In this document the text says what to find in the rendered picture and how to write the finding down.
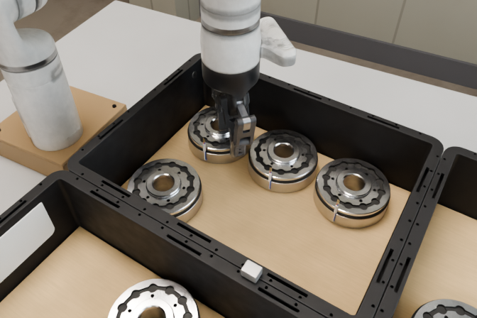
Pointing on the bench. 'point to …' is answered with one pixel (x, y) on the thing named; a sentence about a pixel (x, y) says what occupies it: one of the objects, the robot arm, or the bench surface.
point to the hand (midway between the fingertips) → (231, 134)
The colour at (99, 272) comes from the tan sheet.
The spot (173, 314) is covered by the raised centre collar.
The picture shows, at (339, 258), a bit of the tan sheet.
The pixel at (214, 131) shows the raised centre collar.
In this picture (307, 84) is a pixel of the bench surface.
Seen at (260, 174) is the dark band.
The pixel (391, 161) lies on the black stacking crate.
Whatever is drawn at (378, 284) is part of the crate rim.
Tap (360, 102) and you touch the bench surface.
